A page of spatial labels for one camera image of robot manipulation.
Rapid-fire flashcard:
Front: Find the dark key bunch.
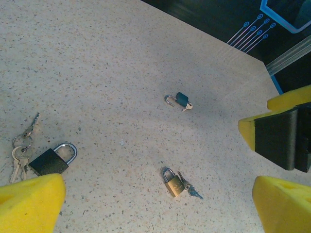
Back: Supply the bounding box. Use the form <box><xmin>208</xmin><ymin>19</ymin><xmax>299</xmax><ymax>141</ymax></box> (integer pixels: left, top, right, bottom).
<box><xmin>177</xmin><ymin>171</ymin><xmax>204</xmax><ymax>200</ymax></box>

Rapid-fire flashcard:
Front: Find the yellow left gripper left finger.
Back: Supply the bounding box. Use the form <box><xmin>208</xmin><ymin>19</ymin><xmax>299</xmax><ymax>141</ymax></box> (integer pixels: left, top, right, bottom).
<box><xmin>0</xmin><ymin>173</ymin><xmax>67</xmax><ymax>233</ymax></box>

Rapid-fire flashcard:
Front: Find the black padlock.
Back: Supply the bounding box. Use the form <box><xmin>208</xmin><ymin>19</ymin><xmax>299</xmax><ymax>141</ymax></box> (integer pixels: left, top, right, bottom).
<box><xmin>28</xmin><ymin>142</ymin><xmax>78</xmax><ymax>177</ymax></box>

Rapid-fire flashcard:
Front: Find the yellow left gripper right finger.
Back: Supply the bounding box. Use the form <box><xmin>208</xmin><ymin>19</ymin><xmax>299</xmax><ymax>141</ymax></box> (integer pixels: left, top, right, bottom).
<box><xmin>252</xmin><ymin>175</ymin><xmax>311</xmax><ymax>233</ymax></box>

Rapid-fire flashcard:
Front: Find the aluminium frame post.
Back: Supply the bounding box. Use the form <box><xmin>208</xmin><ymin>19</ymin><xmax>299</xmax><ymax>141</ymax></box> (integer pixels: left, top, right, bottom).
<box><xmin>265</xmin><ymin>34</ymin><xmax>311</xmax><ymax>76</ymax></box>

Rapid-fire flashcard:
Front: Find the blue table border strip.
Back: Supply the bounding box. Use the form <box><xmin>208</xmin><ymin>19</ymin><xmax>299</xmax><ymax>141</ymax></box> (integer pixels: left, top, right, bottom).
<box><xmin>270</xmin><ymin>74</ymin><xmax>284</xmax><ymax>96</ymax></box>

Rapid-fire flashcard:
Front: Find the brass padlock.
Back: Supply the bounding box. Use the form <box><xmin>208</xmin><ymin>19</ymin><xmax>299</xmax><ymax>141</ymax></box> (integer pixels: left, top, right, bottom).
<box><xmin>162</xmin><ymin>167</ymin><xmax>185</xmax><ymax>198</ymax></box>

